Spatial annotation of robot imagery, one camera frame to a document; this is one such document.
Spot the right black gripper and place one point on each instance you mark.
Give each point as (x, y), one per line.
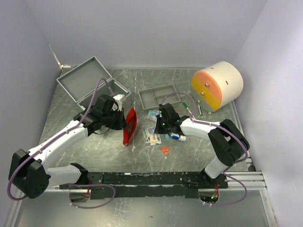
(158, 129)

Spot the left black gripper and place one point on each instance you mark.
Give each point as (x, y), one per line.
(122, 123)

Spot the red first aid pouch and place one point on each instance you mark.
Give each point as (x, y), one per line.
(131, 121)

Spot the teal tape roll packet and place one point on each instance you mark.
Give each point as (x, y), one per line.
(152, 115)

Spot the white blue gauze packet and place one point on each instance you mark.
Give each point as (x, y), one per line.
(150, 137)

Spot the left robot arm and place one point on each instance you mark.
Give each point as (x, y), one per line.
(31, 170)

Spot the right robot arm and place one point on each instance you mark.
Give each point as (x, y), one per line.
(228, 142)

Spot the green cap marker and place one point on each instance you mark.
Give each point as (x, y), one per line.
(187, 108)

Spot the white blue tube bottle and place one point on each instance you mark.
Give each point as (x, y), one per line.
(178, 137)

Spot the grey divided tray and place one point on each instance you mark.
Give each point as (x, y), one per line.
(151, 98)

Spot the orange small scissors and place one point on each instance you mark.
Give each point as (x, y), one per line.
(165, 150)

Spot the grey open storage case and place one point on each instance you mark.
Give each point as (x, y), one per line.
(80, 82)

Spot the beige cylinder drum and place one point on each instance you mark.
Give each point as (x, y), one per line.
(217, 85)

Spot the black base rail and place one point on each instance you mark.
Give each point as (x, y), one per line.
(157, 184)

